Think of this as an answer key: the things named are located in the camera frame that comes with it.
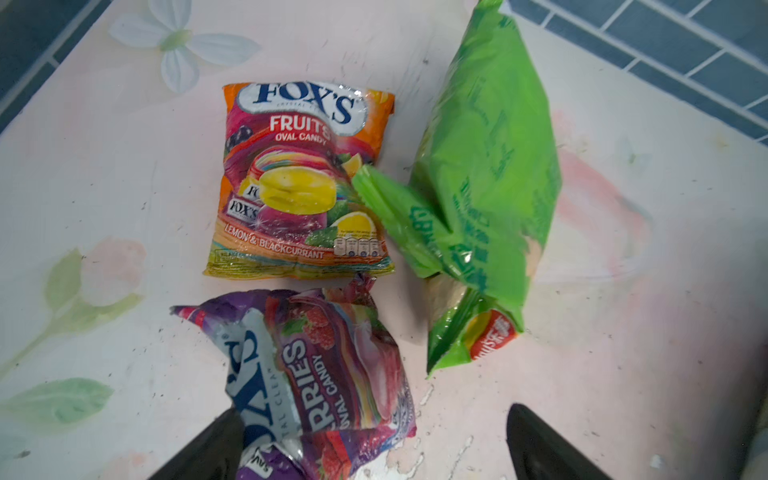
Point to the purple Fox's berries candy bag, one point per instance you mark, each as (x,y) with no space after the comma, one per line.
(316,378)

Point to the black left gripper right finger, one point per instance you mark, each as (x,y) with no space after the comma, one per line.
(538,452)

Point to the orange Fox's fruits candy bag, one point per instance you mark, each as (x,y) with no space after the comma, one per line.
(287,205)

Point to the green chips bag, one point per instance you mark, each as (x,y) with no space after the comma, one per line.
(474,218)

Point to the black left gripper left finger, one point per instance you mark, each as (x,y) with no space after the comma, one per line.
(213,454)

